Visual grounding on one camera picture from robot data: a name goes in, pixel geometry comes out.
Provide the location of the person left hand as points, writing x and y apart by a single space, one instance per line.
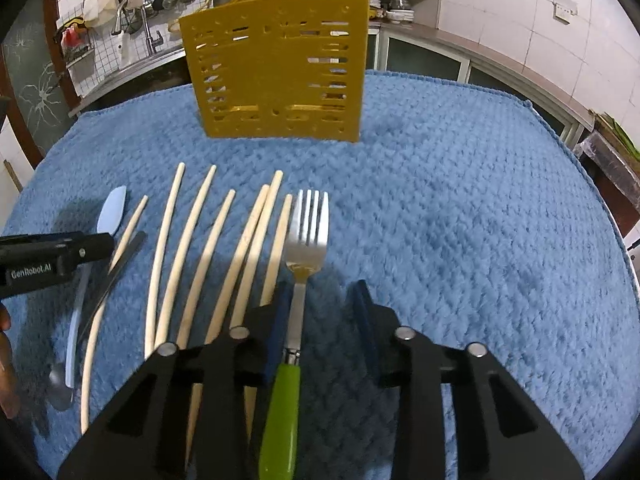
9 400

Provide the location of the green handled steel fork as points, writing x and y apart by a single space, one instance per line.
305 250

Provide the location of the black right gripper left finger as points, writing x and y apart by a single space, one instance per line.
185 400

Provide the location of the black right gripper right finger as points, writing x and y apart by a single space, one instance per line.
499 430

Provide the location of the dark grey metal spoon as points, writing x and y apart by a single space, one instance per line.
60 395

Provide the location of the white wall socket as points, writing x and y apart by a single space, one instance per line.
564 10

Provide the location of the kitchen faucet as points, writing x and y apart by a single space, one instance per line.
153 40

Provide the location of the blue textured towel mat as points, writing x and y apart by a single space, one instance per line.
457 205

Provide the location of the yellow perforated utensil holder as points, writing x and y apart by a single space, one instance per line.
279 68

